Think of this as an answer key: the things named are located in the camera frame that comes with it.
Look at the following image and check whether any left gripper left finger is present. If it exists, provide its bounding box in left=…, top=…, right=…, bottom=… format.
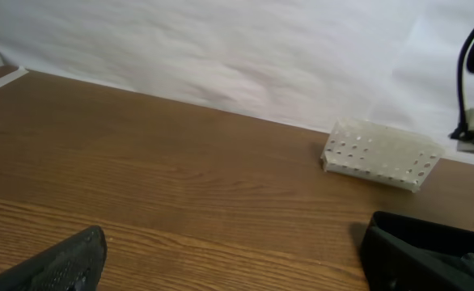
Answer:
left=0, top=225, right=108, bottom=291

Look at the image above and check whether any black cable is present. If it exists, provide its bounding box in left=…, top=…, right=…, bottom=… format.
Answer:
left=448, top=3, right=474, bottom=141

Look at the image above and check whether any white test tube rack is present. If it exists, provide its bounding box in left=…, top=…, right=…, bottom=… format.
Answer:
left=320, top=116, right=446, bottom=194

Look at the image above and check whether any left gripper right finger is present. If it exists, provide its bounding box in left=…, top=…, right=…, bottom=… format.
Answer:
left=359, top=226, right=474, bottom=291

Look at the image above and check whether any black tray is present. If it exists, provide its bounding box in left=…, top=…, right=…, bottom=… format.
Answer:
left=368, top=210, right=474, bottom=284

